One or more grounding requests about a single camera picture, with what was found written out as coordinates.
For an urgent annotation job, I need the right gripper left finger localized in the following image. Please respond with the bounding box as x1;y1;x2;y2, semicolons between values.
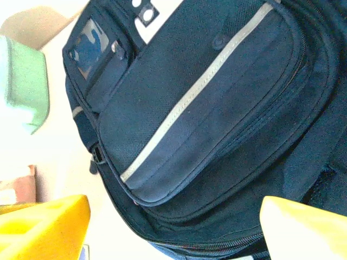
0;194;92;260

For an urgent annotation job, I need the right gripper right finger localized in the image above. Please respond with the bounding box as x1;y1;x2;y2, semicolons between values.
259;195;347;260

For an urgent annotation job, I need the navy blue backpack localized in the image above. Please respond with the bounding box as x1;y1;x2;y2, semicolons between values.
61;0;347;260

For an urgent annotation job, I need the mint green lunch box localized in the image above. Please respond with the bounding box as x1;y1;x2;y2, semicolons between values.
0;35;51;136

